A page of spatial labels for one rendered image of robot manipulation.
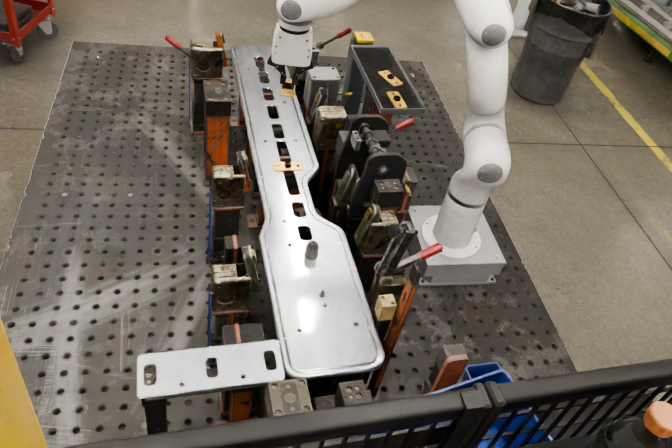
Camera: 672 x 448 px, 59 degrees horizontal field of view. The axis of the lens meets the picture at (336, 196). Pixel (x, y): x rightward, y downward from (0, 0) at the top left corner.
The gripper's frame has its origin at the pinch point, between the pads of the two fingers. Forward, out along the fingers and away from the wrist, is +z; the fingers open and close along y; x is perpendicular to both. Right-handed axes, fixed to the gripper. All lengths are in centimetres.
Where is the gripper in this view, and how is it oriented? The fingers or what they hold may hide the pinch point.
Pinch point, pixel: (288, 79)
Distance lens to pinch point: 160.9
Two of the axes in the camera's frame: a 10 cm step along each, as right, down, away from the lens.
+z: -1.5, 7.4, 6.6
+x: 0.4, 6.7, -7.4
